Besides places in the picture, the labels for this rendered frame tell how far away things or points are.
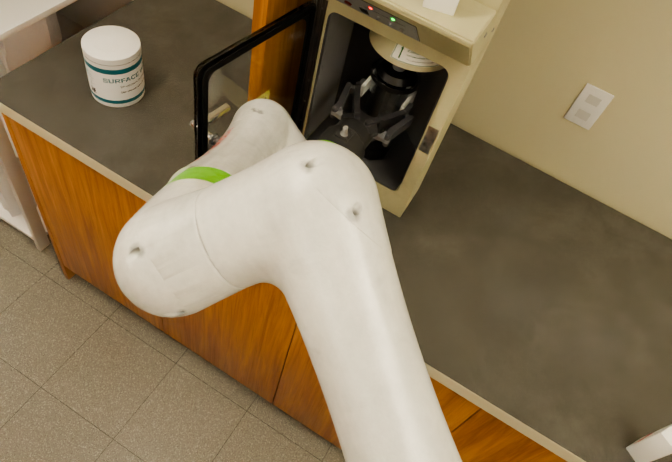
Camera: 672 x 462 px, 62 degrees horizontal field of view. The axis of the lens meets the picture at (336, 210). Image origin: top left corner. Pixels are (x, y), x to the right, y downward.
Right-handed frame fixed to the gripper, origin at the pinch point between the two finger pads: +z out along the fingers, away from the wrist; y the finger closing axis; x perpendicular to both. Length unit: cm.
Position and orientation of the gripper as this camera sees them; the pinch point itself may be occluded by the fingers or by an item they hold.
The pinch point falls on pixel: (389, 90)
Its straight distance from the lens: 124.9
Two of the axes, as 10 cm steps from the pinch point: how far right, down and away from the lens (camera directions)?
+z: 4.9, -6.3, 6.0
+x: -1.9, 6.0, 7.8
